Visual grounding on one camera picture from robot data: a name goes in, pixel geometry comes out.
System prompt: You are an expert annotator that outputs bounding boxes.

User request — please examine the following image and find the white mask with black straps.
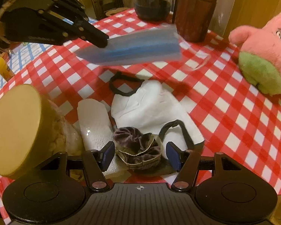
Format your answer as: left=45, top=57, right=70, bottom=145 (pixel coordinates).
left=108, top=71, right=206, bottom=176

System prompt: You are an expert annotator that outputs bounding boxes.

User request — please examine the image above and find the red white checkered tablecloth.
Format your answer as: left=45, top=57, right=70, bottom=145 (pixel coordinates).
left=0, top=7, right=281, bottom=224

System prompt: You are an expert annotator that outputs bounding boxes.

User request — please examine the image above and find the brown curtain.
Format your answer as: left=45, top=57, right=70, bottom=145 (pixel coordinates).
left=223, top=0, right=281, bottom=37

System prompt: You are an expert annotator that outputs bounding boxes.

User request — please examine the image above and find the sheer grey curtain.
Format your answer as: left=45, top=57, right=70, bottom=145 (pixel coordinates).
left=209, top=0, right=235, bottom=36

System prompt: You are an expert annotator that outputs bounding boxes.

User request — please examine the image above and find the gold lid nut jar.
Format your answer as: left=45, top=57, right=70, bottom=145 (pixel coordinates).
left=0, top=84, right=84, bottom=179

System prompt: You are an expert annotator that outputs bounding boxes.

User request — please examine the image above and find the blue surgical mask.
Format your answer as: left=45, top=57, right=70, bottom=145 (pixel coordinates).
left=73, top=23, right=211, bottom=72

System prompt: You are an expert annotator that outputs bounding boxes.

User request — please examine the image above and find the orange small bottle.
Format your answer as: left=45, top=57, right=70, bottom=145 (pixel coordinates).
left=0, top=57, right=14, bottom=82

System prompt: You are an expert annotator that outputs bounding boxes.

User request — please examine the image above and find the dark brown wooden canister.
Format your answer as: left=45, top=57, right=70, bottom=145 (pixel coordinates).
left=173, top=0, right=217, bottom=42

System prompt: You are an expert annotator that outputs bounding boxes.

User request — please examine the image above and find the glass jar with dark base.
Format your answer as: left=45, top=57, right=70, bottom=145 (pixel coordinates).
left=134, top=0, right=172, bottom=22

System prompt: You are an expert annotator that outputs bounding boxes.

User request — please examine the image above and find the pink starfish plush toy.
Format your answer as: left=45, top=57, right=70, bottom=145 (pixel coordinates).
left=228, top=12, right=281, bottom=95

